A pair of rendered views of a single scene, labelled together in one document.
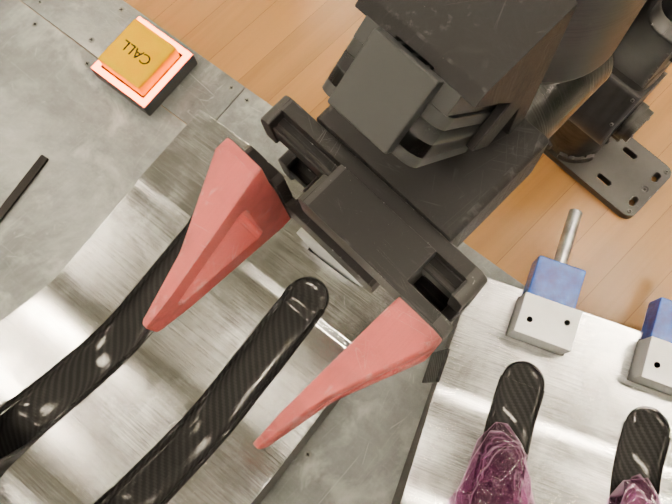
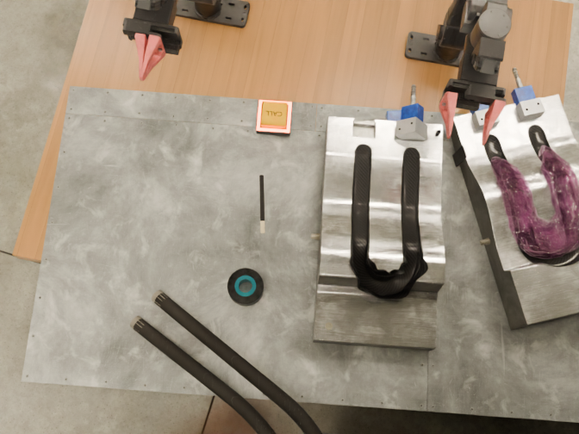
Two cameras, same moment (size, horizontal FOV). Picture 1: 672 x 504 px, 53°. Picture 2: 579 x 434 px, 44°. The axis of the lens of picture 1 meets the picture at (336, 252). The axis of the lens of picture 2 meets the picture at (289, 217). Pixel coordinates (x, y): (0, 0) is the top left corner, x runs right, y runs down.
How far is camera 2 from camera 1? 1.13 m
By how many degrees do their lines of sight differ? 12
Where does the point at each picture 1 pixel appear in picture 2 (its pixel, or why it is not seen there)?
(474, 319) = (463, 131)
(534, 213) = not seen: hidden behind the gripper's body
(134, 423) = (389, 224)
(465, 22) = (494, 51)
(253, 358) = (407, 184)
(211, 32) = (286, 90)
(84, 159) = (277, 166)
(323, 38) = (332, 67)
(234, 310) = (390, 173)
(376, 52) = (485, 61)
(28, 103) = (237, 159)
